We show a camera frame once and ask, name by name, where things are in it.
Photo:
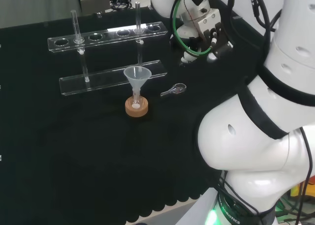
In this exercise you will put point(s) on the white round object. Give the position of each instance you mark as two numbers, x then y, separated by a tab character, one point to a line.
144	4

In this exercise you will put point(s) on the translucent plastic funnel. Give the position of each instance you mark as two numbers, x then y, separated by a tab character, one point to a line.
136	75

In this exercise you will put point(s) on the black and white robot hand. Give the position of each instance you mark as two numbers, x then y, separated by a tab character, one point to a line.
204	20

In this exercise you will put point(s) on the black cloth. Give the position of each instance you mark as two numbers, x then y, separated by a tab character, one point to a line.
73	148

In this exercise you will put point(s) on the clear round-bottom flask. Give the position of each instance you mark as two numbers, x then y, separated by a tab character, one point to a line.
135	102

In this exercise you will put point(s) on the clear acrylic funnel stand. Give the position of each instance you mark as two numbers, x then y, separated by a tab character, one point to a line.
108	81

